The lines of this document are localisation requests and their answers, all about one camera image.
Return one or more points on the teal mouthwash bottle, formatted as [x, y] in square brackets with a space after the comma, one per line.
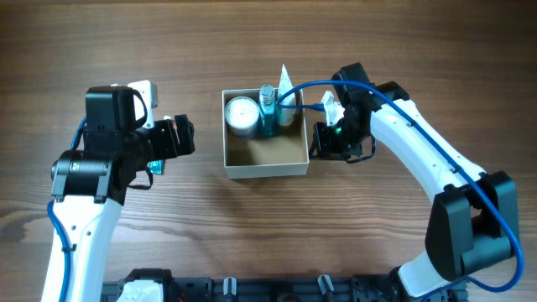
[267, 108]

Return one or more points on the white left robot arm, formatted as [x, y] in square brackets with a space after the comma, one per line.
[90, 182]

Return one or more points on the white cardboard box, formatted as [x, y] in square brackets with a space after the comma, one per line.
[284, 154]

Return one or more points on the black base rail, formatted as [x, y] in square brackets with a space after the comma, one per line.
[365, 287]

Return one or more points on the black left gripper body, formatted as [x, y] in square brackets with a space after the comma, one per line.
[183, 135]

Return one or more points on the white round jar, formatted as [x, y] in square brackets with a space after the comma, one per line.
[242, 115]

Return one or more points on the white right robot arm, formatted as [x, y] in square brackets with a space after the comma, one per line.
[473, 229]

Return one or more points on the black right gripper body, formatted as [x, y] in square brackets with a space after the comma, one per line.
[320, 140]

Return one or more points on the white lotion tube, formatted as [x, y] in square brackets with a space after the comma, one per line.
[286, 108]

